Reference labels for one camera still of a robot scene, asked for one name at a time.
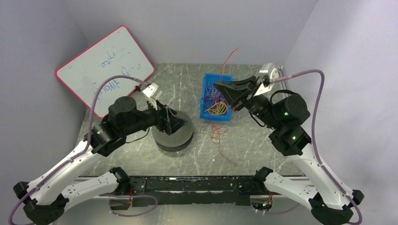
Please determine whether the grey perforated cable spool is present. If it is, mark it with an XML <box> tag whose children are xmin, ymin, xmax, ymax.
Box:
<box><xmin>152</xmin><ymin>110</ymin><xmax>193</xmax><ymax>152</ymax></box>

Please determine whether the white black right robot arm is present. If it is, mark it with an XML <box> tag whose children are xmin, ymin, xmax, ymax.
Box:
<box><xmin>214</xmin><ymin>76</ymin><xmax>364</xmax><ymax>225</ymax></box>

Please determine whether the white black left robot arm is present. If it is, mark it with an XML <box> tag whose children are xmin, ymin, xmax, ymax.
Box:
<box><xmin>13</xmin><ymin>97</ymin><xmax>193</xmax><ymax>225</ymax></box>

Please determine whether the blue plastic bin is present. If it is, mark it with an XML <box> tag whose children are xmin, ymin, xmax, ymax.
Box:
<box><xmin>199</xmin><ymin>73</ymin><xmax>232</xmax><ymax>121</ymax></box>

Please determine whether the pink framed whiteboard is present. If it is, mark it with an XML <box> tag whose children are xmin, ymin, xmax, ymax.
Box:
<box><xmin>55</xmin><ymin>25</ymin><xmax>154</xmax><ymax>118</ymax></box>

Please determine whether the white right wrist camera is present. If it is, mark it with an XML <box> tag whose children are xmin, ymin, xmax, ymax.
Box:
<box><xmin>259</xmin><ymin>63</ymin><xmax>280</xmax><ymax>87</ymax></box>

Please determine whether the yellow wire bundle in bin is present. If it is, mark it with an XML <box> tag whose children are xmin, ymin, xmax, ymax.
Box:
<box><xmin>203</xmin><ymin>101</ymin><xmax>229</xmax><ymax>116</ymax></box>

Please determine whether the red wire tangle in bin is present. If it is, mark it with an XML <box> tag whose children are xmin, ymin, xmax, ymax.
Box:
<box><xmin>203</xmin><ymin>85</ymin><xmax>231</xmax><ymax>108</ymax></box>

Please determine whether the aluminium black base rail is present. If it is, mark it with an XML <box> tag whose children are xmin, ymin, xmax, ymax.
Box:
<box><xmin>51</xmin><ymin>175</ymin><xmax>326</xmax><ymax>207</ymax></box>

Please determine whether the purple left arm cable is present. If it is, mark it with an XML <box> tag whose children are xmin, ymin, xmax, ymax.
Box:
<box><xmin>8</xmin><ymin>75</ymin><xmax>159</xmax><ymax>225</ymax></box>

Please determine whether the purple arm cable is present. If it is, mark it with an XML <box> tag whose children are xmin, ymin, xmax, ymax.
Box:
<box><xmin>8</xmin><ymin>75</ymin><xmax>159</xmax><ymax>225</ymax></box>
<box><xmin>248</xmin><ymin>69</ymin><xmax>364</xmax><ymax>225</ymax></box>

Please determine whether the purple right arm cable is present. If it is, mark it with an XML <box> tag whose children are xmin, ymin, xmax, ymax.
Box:
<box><xmin>248</xmin><ymin>69</ymin><xmax>364</xmax><ymax>225</ymax></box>

